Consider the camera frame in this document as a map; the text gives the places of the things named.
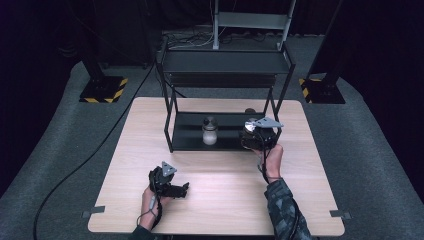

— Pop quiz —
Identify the person's right hand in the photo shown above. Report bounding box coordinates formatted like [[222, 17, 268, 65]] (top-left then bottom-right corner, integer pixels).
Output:
[[252, 143, 285, 184]]

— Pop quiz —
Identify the bundle of floor cables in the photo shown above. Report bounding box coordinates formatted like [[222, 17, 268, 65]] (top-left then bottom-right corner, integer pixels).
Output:
[[162, 29, 268, 50]]

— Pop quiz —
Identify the black two-tier metal shelf rack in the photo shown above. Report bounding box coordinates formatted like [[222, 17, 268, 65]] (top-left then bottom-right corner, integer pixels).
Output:
[[155, 35, 297, 154]]

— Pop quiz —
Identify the black stand with striped base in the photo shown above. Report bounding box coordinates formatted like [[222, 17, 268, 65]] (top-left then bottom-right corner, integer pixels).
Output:
[[78, 0, 129, 104], [298, 0, 347, 105]]

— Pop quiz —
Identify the long black floor cable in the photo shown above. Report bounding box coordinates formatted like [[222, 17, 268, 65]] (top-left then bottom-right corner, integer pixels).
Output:
[[32, 62, 158, 240]]

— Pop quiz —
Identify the left hand-held gripper cable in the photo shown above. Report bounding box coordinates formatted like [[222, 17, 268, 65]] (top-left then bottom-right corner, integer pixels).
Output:
[[135, 189, 164, 232]]

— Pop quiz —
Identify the grey tape strip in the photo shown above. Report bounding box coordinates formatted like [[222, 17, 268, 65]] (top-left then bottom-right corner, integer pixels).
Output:
[[81, 205, 106, 220], [329, 209, 353, 221]]

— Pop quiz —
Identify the right hand-held gripper cable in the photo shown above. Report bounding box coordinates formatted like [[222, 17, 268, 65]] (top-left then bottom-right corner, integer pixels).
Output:
[[257, 132, 302, 240]]

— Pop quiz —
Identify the hand-held gripper cable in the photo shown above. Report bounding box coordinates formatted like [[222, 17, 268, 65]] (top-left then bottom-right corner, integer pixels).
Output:
[[135, 189, 164, 232], [257, 132, 302, 240]]

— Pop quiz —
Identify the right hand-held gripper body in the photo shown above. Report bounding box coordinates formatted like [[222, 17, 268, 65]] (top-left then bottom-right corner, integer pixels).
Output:
[[252, 116, 285, 152]]

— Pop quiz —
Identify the grey metal frame stand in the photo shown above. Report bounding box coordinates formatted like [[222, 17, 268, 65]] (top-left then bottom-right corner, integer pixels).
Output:
[[211, 0, 297, 52]]

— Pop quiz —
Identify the glass jar white contents silver lid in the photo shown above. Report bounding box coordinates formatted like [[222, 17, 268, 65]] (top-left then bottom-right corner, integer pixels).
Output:
[[201, 115, 219, 146]]

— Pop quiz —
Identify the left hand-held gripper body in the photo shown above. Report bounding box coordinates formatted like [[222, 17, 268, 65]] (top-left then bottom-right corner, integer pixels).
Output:
[[148, 161, 178, 198]]

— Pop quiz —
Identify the person's left hand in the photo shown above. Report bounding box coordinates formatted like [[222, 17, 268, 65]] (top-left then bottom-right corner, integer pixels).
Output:
[[139, 185, 174, 232]]

